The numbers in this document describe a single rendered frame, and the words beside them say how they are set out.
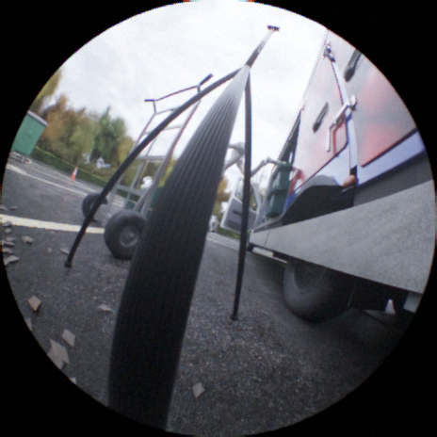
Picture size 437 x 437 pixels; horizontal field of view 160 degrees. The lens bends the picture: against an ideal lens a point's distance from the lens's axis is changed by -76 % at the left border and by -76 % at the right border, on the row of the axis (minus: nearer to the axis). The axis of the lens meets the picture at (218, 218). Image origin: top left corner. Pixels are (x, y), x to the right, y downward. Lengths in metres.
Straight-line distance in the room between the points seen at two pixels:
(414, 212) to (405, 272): 0.12
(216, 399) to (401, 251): 0.45
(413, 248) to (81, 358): 0.63
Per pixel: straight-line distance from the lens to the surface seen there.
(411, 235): 0.39
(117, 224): 0.74
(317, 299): 0.77
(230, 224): 4.68
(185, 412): 0.33
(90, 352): 0.37
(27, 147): 6.14
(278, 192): 1.55
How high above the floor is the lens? 0.30
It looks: 4 degrees up
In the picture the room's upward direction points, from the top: 20 degrees clockwise
